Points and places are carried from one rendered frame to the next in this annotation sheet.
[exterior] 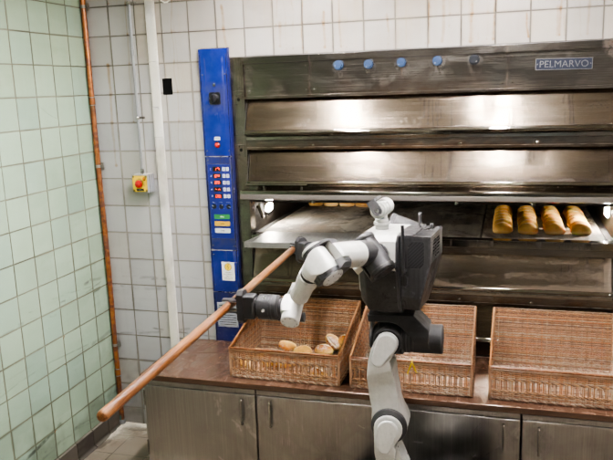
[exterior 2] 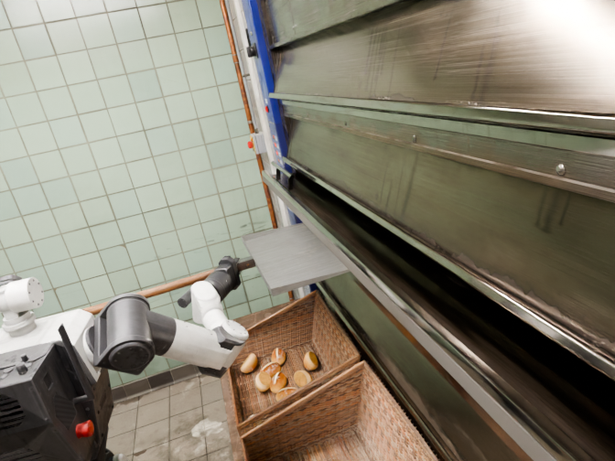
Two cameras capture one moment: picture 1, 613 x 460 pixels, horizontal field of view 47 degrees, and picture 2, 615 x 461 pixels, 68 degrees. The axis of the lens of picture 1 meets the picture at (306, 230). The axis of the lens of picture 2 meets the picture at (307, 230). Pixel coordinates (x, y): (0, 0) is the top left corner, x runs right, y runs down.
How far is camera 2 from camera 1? 3.08 m
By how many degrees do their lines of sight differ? 60
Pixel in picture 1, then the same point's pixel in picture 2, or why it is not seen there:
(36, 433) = not seen: hidden behind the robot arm
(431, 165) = (390, 179)
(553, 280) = not seen: outside the picture
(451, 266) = (437, 385)
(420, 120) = (361, 79)
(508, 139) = (489, 144)
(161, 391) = not seen: hidden behind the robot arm
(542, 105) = (579, 12)
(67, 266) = (213, 213)
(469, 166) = (432, 199)
